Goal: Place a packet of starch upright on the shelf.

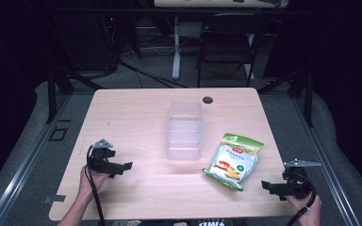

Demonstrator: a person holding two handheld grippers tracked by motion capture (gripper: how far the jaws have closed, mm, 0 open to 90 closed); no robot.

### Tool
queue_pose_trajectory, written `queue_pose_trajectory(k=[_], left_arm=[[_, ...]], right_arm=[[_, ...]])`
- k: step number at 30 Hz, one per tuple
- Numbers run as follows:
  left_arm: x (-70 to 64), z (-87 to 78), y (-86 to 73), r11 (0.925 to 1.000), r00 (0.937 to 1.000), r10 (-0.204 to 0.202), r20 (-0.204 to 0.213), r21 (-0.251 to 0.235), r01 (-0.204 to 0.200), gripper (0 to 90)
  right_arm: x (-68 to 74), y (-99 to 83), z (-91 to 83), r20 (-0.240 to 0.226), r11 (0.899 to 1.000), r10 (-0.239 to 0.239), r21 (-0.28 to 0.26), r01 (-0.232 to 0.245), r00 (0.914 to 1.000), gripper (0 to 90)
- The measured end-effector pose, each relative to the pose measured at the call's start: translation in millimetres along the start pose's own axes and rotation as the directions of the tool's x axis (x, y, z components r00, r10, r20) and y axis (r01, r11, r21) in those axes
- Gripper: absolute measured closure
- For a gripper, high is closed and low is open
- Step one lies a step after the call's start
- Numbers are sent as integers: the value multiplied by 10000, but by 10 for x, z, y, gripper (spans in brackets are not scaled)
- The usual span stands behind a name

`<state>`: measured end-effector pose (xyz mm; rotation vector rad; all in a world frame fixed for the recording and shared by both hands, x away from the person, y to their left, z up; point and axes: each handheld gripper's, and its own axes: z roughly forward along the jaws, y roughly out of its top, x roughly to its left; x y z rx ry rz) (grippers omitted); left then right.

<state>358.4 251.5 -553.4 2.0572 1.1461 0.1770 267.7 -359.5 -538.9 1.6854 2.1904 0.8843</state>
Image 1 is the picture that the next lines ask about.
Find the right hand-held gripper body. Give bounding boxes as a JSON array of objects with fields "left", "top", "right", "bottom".
[{"left": 282, "top": 158, "right": 322, "bottom": 201}]

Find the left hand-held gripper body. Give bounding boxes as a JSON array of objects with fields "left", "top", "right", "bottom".
[{"left": 87, "top": 138, "right": 118, "bottom": 174}]

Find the person's left hand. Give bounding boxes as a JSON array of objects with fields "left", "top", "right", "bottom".
[{"left": 78, "top": 165, "right": 111, "bottom": 202}]

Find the person's right hand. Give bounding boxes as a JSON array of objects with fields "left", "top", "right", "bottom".
[{"left": 285, "top": 193, "right": 323, "bottom": 226}]

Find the wooden table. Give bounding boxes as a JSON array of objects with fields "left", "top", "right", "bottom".
[{"left": 48, "top": 87, "right": 295, "bottom": 222}]

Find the green and white snack bag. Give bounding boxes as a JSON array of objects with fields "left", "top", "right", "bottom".
[{"left": 201, "top": 132, "right": 265, "bottom": 192}]

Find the black tape square mark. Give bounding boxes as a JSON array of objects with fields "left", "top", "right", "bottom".
[{"left": 47, "top": 126, "right": 69, "bottom": 142}]

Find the grey tape strip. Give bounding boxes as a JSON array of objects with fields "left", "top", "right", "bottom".
[{"left": 42, "top": 194, "right": 67, "bottom": 204}]

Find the person's printed dark clothing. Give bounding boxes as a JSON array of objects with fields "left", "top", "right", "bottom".
[{"left": 190, "top": 218, "right": 234, "bottom": 226}]

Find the clear plastic container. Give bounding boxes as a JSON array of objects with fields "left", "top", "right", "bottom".
[{"left": 164, "top": 100, "right": 206, "bottom": 161}]

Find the black metal stand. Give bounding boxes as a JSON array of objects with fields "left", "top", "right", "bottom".
[
  {"left": 45, "top": 15, "right": 105, "bottom": 125},
  {"left": 257, "top": 65, "right": 315, "bottom": 128}
]

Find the white desk leg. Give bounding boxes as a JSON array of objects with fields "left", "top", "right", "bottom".
[{"left": 172, "top": 15, "right": 182, "bottom": 81}]

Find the black folding chair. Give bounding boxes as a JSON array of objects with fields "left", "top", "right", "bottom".
[{"left": 195, "top": 12, "right": 267, "bottom": 89}]

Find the white background desk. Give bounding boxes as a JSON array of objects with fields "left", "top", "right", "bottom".
[{"left": 153, "top": 0, "right": 289, "bottom": 9}]

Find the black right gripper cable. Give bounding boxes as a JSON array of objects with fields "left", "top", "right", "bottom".
[{"left": 284, "top": 171, "right": 318, "bottom": 226}]

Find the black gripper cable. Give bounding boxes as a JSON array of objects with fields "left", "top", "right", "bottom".
[
  {"left": 85, "top": 144, "right": 107, "bottom": 226},
  {"left": 284, "top": 171, "right": 318, "bottom": 226}
]

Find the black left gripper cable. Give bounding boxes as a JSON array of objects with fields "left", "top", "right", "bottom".
[{"left": 85, "top": 144, "right": 107, "bottom": 226}]

